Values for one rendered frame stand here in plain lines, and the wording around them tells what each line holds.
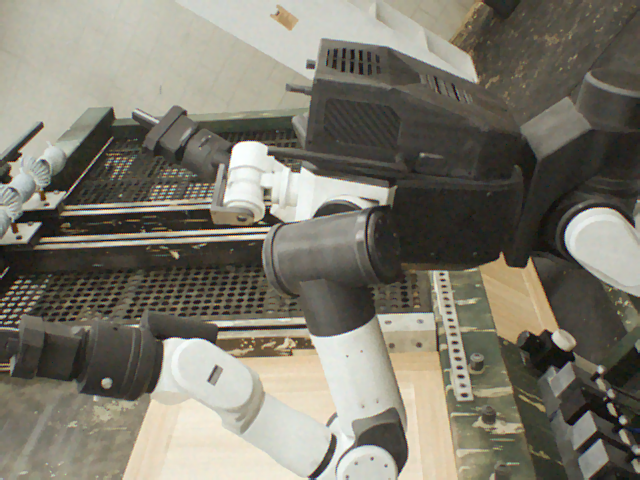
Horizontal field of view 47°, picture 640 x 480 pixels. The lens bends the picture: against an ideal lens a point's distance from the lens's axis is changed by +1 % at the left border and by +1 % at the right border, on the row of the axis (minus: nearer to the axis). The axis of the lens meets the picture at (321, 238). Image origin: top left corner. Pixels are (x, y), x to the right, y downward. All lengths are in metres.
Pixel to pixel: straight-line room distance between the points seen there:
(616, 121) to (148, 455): 0.94
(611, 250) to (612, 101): 0.21
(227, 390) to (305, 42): 4.34
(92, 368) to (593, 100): 0.73
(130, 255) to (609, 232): 1.25
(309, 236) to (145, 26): 6.00
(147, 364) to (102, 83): 6.29
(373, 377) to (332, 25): 4.27
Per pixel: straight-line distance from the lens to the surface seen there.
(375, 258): 0.84
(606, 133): 1.06
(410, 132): 0.97
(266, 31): 5.13
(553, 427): 1.39
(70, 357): 0.88
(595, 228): 1.09
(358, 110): 0.96
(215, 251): 1.89
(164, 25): 6.77
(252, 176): 1.09
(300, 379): 1.47
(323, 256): 0.86
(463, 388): 1.38
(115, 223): 2.14
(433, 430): 1.35
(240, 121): 2.77
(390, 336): 1.49
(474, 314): 1.57
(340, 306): 0.88
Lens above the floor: 1.51
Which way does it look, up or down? 12 degrees down
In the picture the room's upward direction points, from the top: 62 degrees counter-clockwise
